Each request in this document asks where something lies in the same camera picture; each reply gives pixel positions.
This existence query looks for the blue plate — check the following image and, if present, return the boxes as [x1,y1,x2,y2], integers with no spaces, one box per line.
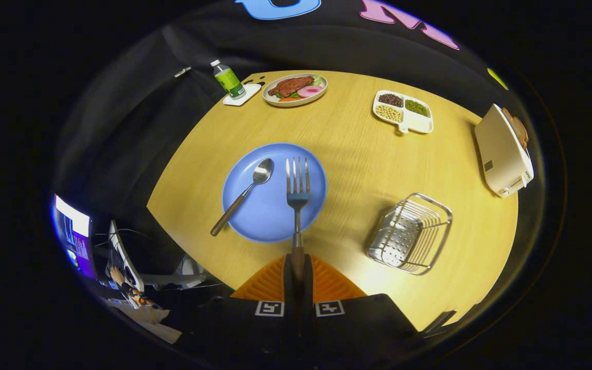
[222,143,327,243]

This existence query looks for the metal spoon brown handle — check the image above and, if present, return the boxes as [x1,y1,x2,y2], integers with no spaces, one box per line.
[210,158,274,237]

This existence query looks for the green label water bottle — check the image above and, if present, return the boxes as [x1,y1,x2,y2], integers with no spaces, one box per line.
[210,59,247,100]

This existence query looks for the metal fork brown handle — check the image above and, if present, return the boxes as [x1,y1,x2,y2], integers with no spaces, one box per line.
[286,157,311,281]

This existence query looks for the lit computer monitor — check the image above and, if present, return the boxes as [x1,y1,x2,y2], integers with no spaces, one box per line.
[52,194,96,281]

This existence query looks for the white divided bean dish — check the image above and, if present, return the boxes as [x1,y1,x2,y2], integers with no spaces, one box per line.
[372,90,434,134]

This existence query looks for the white square coaster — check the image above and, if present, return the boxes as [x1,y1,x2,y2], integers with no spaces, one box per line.
[223,83,262,107]

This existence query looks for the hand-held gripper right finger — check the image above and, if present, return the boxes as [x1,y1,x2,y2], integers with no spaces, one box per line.
[299,254,421,358]

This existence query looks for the brown meat piece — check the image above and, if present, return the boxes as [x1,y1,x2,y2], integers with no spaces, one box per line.
[268,76,315,98]

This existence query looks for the beige oval food plate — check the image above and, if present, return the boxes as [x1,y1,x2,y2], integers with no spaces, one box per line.
[262,73,328,107]

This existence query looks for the metal wire drainer basket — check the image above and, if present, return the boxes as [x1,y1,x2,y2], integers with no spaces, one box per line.
[365,193,453,275]

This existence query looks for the toast slice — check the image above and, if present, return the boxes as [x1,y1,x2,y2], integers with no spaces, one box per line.
[512,116,529,150]
[502,107,521,134]

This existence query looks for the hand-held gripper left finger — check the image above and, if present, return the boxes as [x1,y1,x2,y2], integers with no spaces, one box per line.
[170,254,300,356]

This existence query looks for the white toaster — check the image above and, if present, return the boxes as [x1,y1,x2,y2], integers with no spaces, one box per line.
[474,103,534,198]

